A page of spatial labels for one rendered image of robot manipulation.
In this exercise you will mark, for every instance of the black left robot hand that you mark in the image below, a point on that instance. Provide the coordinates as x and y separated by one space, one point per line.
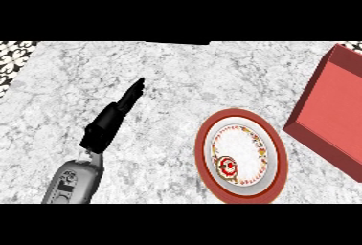
110 118

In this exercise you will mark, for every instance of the red rimmed patterned plate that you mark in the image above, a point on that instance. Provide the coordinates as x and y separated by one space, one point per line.
241 155

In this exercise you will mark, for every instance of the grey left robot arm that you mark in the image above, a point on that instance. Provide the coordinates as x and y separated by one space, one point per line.
72 183

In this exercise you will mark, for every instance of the red cardboard box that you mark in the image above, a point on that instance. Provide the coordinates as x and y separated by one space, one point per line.
330 111

